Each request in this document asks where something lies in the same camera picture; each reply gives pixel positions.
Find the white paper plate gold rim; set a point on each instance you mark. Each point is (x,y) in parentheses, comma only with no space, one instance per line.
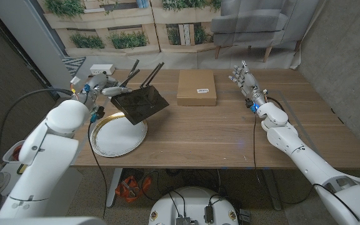
(117,137)

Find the brown cardboard packing box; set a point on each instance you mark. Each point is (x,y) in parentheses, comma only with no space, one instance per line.
(195,81)

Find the white power strip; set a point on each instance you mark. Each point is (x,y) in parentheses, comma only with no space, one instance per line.
(102,69)

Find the black router with antennas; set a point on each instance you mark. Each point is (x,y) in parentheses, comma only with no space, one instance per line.
(139,103)

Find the orange tool under table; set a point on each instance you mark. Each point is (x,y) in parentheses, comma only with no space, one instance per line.
(131,189)

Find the dark table leg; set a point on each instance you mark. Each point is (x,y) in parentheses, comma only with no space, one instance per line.
(272,190)

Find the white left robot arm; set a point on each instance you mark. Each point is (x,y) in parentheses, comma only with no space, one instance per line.
(48,156)

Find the white table leg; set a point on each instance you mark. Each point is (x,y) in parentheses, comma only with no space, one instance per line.
(113,187)

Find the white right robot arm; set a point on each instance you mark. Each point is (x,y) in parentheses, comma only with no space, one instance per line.
(305,159)

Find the white bin red contents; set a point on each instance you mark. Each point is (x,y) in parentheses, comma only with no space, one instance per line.
(16,153)

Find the printed garden backdrop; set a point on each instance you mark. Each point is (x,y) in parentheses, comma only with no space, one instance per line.
(130,31)

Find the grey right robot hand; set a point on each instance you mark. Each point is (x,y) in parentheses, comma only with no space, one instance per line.
(248,82)

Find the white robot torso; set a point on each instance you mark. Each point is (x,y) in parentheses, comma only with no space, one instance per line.
(192,203)

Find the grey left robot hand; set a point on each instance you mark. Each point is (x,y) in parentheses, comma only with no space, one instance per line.
(100,82)

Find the small black adapter box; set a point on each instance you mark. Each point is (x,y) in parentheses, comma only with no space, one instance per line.
(244,216)

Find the grey tape strip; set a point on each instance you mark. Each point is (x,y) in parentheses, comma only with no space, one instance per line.
(227,92)
(302,125)

